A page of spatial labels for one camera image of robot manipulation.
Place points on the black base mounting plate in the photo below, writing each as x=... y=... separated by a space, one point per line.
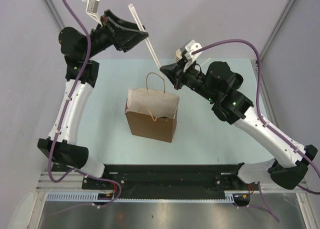
x=169 y=181

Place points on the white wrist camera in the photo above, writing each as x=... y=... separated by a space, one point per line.
x=92 y=10
x=191 y=47

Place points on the brown paper takeout bag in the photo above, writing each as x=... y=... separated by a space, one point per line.
x=143 y=108

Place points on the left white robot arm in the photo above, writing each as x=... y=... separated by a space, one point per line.
x=61 y=146

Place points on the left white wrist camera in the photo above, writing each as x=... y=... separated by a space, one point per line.
x=92 y=10

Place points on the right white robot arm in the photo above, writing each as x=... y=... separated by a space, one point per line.
x=219 y=85

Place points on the white slotted cable duct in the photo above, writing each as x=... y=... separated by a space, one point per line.
x=100 y=197

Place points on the stack of brown paper cups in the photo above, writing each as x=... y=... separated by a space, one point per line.
x=180 y=55

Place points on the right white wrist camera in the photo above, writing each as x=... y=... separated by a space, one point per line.
x=191 y=47

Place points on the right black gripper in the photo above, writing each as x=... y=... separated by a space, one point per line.
x=175 y=73

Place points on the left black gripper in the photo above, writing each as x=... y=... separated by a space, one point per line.
x=123 y=35

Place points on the single white straw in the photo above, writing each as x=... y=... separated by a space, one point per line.
x=140 y=26

